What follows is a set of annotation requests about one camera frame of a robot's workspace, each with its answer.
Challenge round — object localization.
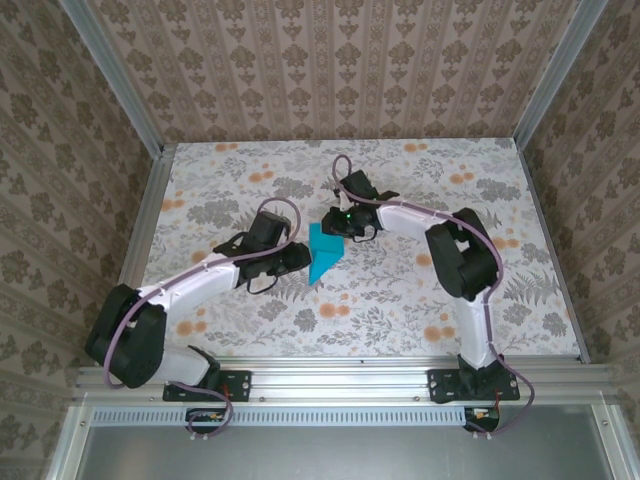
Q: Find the grey metal sheet panel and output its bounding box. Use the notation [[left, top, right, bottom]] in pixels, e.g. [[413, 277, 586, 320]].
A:
[[47, 404, 626, 480]]

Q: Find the floral table cover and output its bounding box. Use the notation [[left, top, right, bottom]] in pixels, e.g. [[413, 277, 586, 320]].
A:
[[122, 141, 584, 359]]

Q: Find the black electronics board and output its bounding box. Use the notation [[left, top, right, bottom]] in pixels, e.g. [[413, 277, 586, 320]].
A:
[[463, 406, 503, 433], [184, 407, 232, 433]]

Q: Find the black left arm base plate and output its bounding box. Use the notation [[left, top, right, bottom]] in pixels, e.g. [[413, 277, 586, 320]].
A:
[[162, 368, 253, 403]]

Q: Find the aluminium side rail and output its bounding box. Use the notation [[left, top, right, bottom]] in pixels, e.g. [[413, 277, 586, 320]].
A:
[[517, 147, 592, 365], [94, 143, 177, 367]]

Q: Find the aluminium cross rail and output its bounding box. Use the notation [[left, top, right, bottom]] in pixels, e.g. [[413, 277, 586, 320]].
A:
[[72, 363, 619, 404]]

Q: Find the grey slotted cable duct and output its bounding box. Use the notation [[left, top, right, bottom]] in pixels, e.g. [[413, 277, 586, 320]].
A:
[[92, 405, 469, 427]]

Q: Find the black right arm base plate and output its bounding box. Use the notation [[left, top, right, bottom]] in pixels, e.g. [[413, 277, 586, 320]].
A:
[[427, 368, 522, 406]]

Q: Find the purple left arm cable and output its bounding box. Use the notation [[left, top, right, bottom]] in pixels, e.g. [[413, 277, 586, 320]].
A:
[[102, 197, 302, 444]]

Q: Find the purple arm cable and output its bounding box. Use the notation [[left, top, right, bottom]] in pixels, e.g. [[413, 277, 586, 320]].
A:
[[102, 197, 302, 444], [332, 154, 540, 442]]

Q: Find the aluminium frame post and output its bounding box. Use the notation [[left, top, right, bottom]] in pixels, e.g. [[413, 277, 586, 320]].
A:
[[513, 0, 614, 152], [62, 0, 169, 157]]

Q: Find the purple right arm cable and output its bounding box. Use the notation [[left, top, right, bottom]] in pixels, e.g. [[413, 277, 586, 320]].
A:
[[332, 154, 540, 442]]

